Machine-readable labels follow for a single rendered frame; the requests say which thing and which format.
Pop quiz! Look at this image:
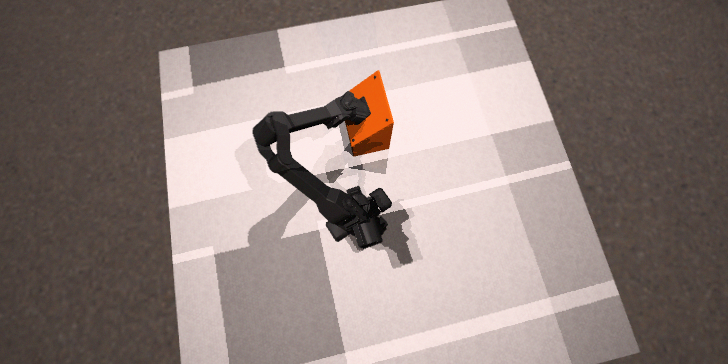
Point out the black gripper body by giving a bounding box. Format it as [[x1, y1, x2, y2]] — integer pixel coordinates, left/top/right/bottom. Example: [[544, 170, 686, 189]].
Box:
[[325, 188, 392, 242]]

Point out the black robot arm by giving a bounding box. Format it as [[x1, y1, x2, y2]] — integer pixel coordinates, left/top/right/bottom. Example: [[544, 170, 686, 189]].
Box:
[[252, 91, 388, 249]]

